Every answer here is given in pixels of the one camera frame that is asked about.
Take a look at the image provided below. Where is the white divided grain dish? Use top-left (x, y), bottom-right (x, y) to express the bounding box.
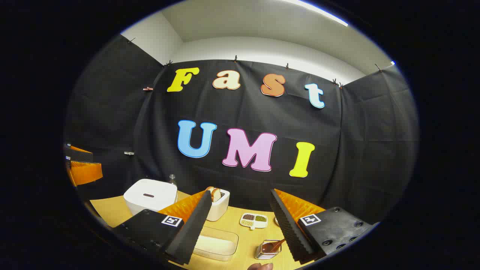
top-left (240, 213), bottom-right (268, 230)

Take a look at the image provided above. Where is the white rice cooker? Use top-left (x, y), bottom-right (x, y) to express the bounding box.
top-left (123, 178), bottom-right (178, 216)

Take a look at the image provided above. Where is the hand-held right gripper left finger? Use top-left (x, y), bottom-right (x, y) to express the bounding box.
top-left (112, 189), bottom-right (213, 266)

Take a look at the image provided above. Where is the black backdrop cloth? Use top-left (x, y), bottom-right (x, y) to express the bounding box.
top-left (64, 34), bottom-right (420, 225)

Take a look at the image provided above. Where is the brown wooden spoon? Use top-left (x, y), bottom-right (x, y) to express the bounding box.
top-left (261, 239), bottom-right (285, 254)

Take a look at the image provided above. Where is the clear plastic container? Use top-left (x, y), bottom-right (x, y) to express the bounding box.
top-left (193, 226), bottom-right (239, 261)

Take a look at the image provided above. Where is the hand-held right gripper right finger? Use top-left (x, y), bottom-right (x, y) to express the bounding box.
top-left (270, 188), bottom-right (376, 263)

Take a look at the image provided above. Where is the clear chopstick holder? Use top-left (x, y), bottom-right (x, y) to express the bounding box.
top-left (255, 240), bottom-right (282, 260)

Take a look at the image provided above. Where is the white toaster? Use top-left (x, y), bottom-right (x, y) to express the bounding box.
top-left (205, 189), bottom-right (230, 222)

